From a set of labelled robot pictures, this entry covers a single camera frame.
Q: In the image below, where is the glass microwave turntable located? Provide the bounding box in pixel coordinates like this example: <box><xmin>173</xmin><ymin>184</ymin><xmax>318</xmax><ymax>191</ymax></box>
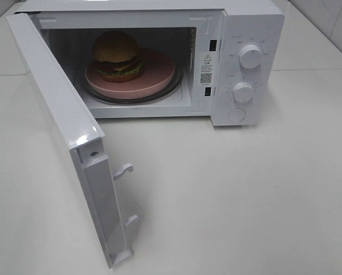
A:
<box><xmin>85</xmin><ymin>69</ymin><xmax>183</xmax><ymax>105</ymax></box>

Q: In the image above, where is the white microwave door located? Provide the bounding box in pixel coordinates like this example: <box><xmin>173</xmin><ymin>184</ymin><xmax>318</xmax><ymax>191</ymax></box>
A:
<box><xmin>7</xmin><ymin>13</ymin><xmax>138</xmax><ymax>268</ymax></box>

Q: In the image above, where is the burger with lettuce and cheese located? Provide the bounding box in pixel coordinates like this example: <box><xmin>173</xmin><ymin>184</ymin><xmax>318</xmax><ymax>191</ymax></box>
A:
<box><xmin>92</xmin><ymin>30</ymin><xmax>144</xmax><ymax>83</ymax></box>

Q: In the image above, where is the upper white power knob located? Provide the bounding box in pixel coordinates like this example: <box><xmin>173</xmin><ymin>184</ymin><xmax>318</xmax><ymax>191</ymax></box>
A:
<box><xmin>238</xmin><ymin>43</ymin><xmax>263</xmax><ymax>69</ymax></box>

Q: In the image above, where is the lower white timer knob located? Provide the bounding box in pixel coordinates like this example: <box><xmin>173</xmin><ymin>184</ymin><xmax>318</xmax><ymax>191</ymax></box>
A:
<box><xmin>232</xmin><ymin>81</ymin><xmax>254</xmax><ymax>103</ymax></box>

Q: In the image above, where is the white microwave oven body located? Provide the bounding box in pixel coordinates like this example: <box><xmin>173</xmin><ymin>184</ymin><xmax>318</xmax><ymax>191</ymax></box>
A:
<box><xmin>14</xmin><ymin>1</ymin><xmax>284</xmax><ymax>126</ymax></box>

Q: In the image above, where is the round door release button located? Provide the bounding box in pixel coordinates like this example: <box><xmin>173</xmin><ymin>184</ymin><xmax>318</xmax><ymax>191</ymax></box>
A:
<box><xmin>228</xmin><ymin>108</ymin><xmax>246</xmax><ymax>122</ymax></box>

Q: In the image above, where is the pink round plate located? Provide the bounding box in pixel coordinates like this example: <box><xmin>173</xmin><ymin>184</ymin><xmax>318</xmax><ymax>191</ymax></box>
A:
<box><xmin>85</xmin><ymin>48</ymin><xmax>176</xmax><ymax>100</ymax></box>

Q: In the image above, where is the warning label with QR code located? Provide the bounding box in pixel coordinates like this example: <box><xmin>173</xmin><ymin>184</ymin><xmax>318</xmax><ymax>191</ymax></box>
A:
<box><xmin>198</xmin><ymin>52</ymin><xmax>217</xmax><ymax>85</ymax></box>

